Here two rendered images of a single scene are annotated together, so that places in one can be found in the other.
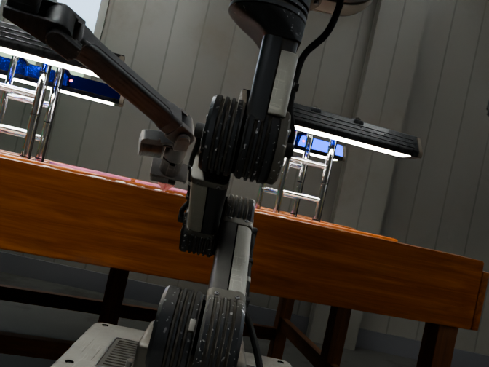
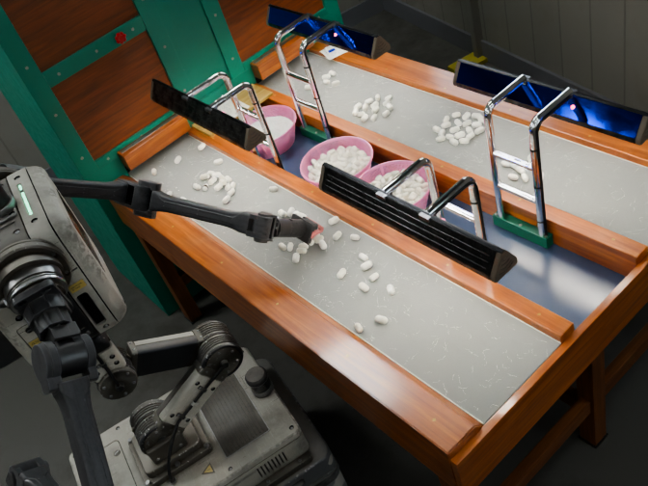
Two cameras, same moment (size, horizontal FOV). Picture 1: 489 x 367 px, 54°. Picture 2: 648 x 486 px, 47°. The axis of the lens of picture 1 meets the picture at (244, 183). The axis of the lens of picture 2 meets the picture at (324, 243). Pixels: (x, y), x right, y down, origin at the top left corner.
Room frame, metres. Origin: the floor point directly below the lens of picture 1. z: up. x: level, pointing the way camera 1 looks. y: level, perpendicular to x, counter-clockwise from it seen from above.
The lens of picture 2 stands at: (0.95, -1.53, 2.29)
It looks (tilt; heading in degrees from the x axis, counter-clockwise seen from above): 41 degrees down; 76
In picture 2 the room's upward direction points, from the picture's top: 20 degrees counter-clockwise
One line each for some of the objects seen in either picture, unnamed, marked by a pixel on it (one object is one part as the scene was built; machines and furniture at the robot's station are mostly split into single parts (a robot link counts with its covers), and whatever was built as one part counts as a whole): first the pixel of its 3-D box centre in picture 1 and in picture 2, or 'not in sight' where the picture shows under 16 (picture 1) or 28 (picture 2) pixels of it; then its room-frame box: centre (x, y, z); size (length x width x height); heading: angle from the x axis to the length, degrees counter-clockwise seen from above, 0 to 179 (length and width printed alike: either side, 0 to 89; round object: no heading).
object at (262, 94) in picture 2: not in sight; (232, 109); (1.45, 1.15, 0.77); 0.33 x 0.15 x 0.01; 14
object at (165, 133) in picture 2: not in sight; (154, 140); (1.11, 1.12, 0.83); 0.30 x 0.06 x 0.07; 14
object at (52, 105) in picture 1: (29, 119); (319, 81); (1.74, 0.82, 0.90); 0.20 x 0.19 x 0.45; 104
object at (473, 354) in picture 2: not in sight; (296, 242); (1.32, 0.27, 0.73); 1.81 x 0.30 x 0.02; 104
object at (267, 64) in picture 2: not in sight; (282, 53); (1.77, 1.28, 0.83); 0.30 x 0.06 x 0.07; 14
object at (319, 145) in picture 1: (278, 137); (545, 94); (2.04, -0.10, 1.08); 0.62 x 0.08 x 0.07; 104
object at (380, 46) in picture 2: (43, 76); (322, 27); (1.82, 0.84, 1.08); 0.62 x 0.08 x 0.07; 104
